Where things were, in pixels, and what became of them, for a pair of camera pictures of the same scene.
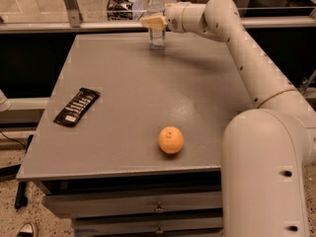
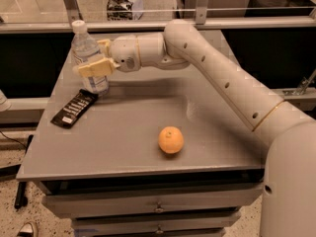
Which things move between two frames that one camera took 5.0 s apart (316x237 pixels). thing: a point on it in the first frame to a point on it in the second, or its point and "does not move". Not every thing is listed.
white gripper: [175, 18] to [124, 53]
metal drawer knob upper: [159, 208] does not move
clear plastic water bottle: [155, 19] to [84, 49]
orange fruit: [171, 139] does not move
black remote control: [79, 106] does not move
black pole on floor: [21, 199] does not move
